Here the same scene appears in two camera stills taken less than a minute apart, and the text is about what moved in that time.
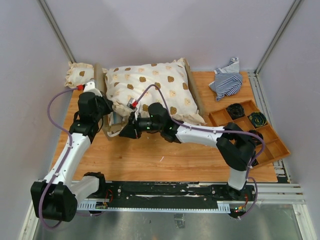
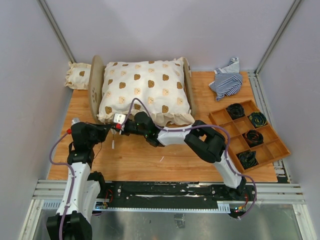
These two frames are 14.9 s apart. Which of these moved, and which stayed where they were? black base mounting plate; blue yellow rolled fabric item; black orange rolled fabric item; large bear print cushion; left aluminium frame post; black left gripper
Moved: black left gripper; large bear print cushion
Stayed: blue yellow rolled fabric item; black orange rolled fabric item; left aluminium frame post; black base mounting plate
